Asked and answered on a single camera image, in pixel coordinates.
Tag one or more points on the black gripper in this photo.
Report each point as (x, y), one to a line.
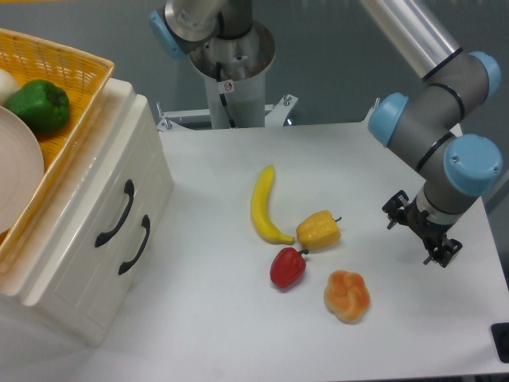
(441, 249)

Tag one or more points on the black top drawer handle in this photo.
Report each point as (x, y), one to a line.
(118, 214)

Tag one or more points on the black drawer handle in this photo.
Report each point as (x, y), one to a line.
(118, 214)
(140, 241)

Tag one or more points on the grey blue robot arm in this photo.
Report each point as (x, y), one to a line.
(456, 169)

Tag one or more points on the white drawer cabinet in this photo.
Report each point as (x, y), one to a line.
(21, 285)

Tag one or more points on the orange bread roll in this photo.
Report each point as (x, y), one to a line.
(346, 296)

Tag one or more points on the yellow bell pepper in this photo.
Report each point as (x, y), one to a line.
(319, 230)

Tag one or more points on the black corner device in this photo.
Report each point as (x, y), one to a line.
(500, 335)

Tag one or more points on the red bell pepper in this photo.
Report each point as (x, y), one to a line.
(287, 267)

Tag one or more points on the yellow banana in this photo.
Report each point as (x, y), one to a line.
(260, 217)

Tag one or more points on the yellow woven basket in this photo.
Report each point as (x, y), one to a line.
(83, 76)

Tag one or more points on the green bell pepper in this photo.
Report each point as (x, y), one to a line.
(41, 105)

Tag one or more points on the white plate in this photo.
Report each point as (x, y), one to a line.
(22, 168)

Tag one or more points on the white round vegetable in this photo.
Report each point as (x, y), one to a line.
(8, 86)

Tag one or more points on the black bottom drawer handle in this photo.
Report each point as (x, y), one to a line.
(140, 241)

